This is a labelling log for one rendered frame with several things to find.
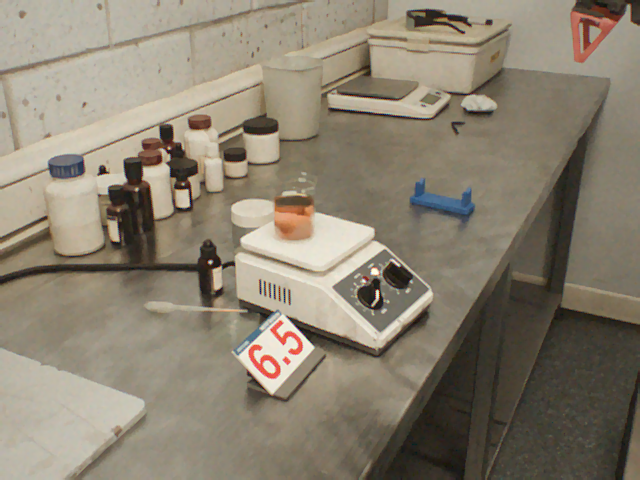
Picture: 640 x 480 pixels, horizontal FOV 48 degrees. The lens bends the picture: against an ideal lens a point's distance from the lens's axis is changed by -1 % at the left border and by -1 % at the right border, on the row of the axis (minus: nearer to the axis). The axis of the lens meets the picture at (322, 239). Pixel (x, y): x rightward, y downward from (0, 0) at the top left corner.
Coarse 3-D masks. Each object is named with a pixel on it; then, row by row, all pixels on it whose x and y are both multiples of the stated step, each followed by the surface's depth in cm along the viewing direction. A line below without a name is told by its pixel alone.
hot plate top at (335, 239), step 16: (272, 224) 87; (320, 224) 87; (336, 224) 87; (352, 224) 87; (240, 240) 83; (256, 240) 83; (272, 240) 83; (320, 240) 83; (336, 240) 83; (352, 240) 83; (368, 240) 85; (272, 256) 81; (288, 256) 79; (304, 256) 79; (320, 256) 79; (336, 256) 79
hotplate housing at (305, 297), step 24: (240, 264) 83; (264, 264) 82; (288, 264) 81; (336, 264) 81; (360, 264) 82; (240, 288) 85; (264, 288) 82; (288, 288) 80; (312, 288) 78; (264, 312) 84; (288, 312) 82; (312, 312) 79; (336, 312) 77; (408, 312) 81; (336, 336) 79; (360, 336) 77; (384, 336) 76
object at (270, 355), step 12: (276, 324) 77; (288, 324) 78; (264, 336) 74; (276, 336) 75; (288, 336) 77; (300, 336) 78; (252, 348) 73; (264, 348) 73; (276, 348) 74; (288, 348) 76; (300, 348) 77; (252, 360) 72; (264, 360) 73; (276, 360) 74; (288, 360) 75; (264, 372) 72; (276, 372) 73
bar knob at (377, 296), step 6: (372, 282) 78; (378, 282) 78; (360, 288) 79; (366, 288) 79; (372, 288) 78; (378, 288) 78; (360, 294) 78; (366, 294) 78; (372, 294) 77; (378, 294) 77; (360, 300) 78; (366, 300) 78; (372, 300) 77; (378, 300) 77; (366, 306) 78; (372, 306) 77; (378, 306) 78
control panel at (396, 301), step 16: (384, 256) 85; (352, 272) 81; (368, 272) 82; (336, 288) 78; (352, 288) 79; (384, 288) 81; (416, 288) 83; (352, 304) 77; (384, 304) 79; (400, 304) 80; (368, 320) 76; (384, 320) 77
